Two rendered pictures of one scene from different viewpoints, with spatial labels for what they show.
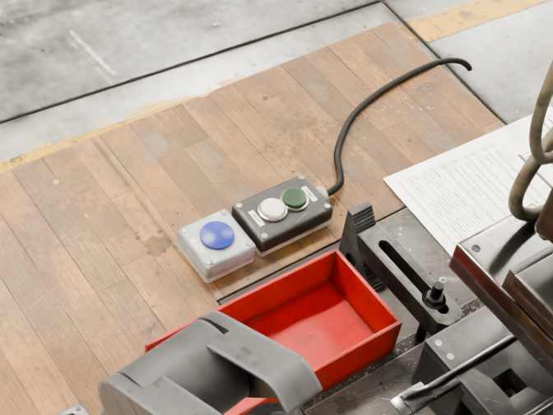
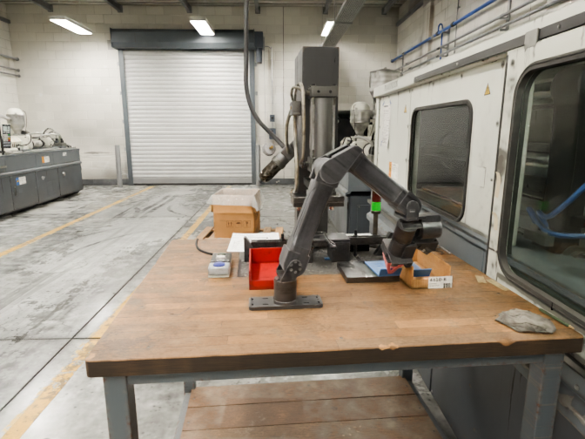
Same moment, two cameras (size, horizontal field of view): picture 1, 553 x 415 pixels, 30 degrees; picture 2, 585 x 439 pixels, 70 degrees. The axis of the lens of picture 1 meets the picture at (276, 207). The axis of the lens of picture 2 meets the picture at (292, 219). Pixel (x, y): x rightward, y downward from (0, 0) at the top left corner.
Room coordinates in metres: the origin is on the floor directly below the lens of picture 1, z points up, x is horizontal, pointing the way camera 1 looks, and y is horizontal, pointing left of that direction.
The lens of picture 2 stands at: (-0.22, 0.98, 1.37)
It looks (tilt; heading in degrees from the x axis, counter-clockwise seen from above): 12 degrees down; 306
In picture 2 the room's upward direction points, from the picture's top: straight up
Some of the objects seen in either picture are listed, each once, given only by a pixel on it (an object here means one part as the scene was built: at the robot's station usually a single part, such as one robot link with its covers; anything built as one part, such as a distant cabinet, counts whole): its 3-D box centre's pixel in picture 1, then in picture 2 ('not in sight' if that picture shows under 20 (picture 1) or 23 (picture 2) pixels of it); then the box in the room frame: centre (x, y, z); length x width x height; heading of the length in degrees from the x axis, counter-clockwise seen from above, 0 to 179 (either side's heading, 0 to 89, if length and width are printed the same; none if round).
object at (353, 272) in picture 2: not in sight; (366, 271); (0.36, -0.23, 0.91); 0.17 x 0.16 x 0.02; 41
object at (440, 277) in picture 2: not in sight; (416, 265); (0.23, -0.32, 0.93); 0.25 x 0.13 x 0.08; 131
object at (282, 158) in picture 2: not in sight; (280, 159); (0.86, -0.40, 1.25); 0.19 x 0.07 x 0.19; 41
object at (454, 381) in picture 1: (425, 393); not in sight; (0.56, -0.18, 0.98); 0.07 x 0.02 x 0.01; 131
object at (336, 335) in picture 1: (273, 347); (267, 266); (0.62, -0.02, 0.93); 0.25 x 0.12 x 0.06; 131
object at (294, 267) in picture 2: not in sight; (288, 266); (0.43, 0.12, 1.00); 0.09 x 0.06 x 0.06; 138
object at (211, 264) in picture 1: (215, 252); (219, 273); (0.76, 0.06, 0.90); 0.07 x 0.07 x 0.06; 41
